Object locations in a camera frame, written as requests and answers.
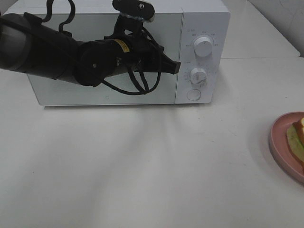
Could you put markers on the white bread sandwich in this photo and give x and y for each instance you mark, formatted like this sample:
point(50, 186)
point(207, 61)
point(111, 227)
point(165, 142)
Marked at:
point(295, 138)

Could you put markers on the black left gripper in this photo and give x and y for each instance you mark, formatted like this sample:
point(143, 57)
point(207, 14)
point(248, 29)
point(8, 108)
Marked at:
point(142, 54)

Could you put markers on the pink round plate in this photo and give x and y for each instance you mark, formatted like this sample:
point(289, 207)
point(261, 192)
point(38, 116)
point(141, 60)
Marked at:
point(279, 146)

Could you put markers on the upper white power knob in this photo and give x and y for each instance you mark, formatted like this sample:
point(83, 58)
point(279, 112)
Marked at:
point(203, 45)

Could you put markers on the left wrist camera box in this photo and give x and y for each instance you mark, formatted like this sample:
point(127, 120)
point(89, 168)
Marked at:
point(135, 9)

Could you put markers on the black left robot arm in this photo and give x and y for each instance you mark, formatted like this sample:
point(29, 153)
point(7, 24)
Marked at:
point(28, 46)

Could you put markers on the white microwave door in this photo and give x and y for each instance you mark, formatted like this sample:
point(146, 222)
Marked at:
point(93, 22)

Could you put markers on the round white door button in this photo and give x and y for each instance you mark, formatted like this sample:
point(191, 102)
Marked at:
point(194, 95)

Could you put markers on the white timer knob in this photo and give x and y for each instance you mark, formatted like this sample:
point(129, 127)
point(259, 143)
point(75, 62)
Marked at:
point(198, 76)

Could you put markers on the white microwave oven body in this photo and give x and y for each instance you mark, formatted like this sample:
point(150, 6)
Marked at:
point(199, 17)

